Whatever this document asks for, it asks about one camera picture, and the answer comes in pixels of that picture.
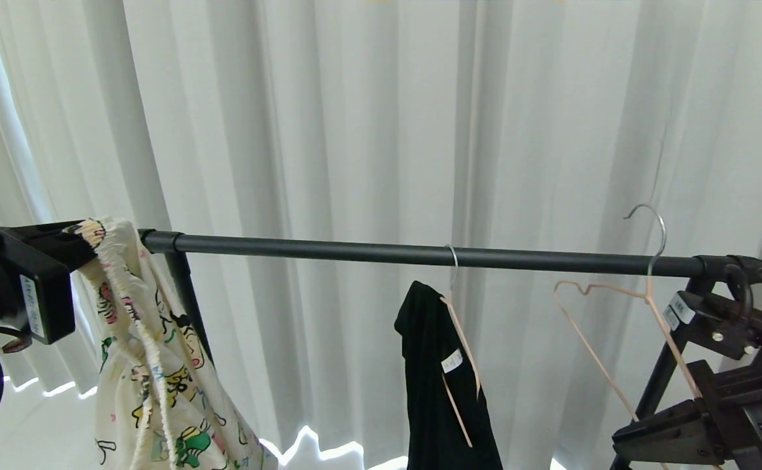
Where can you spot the cream printed garment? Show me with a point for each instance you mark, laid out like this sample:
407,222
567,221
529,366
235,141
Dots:
158,391

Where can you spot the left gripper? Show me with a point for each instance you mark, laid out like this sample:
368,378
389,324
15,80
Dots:
28,287

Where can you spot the black clothes rack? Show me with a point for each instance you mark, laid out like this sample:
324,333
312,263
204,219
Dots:
420,253

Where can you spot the black garment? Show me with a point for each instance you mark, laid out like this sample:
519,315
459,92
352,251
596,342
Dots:
433,405

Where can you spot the pink clothes hanger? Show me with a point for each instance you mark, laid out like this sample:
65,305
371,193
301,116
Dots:
650,287
452,261

